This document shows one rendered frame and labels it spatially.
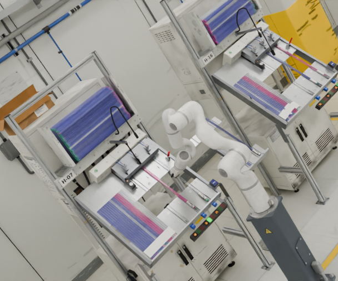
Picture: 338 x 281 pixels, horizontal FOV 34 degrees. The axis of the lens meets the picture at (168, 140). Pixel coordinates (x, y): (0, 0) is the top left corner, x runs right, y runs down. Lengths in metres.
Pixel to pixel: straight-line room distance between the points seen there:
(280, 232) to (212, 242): 0.92
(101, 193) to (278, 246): 1.23
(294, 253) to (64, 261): 2.61
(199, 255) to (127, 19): 2.64
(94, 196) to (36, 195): 1.51
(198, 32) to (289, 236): 1.77
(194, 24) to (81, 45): 1.48
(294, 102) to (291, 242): 1.25
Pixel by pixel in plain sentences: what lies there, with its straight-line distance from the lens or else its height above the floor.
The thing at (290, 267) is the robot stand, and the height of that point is 0.29.
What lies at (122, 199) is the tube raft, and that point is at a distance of 3.75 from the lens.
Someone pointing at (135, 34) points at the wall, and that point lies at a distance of 5.73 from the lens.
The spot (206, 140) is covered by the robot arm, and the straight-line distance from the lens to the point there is 3.20.
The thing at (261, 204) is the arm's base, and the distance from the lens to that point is 3.32.
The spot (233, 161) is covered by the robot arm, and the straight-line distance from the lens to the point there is 3.15.
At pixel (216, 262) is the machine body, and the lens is 4.23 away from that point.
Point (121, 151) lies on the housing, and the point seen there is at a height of 1.24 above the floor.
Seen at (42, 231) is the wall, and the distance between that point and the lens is 5.31.
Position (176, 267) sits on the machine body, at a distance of 4.03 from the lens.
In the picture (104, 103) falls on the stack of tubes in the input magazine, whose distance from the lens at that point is 3.81.
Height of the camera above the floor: 2.40
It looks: 19 degrees down
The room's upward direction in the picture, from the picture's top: 33 degrees counter-clockwise
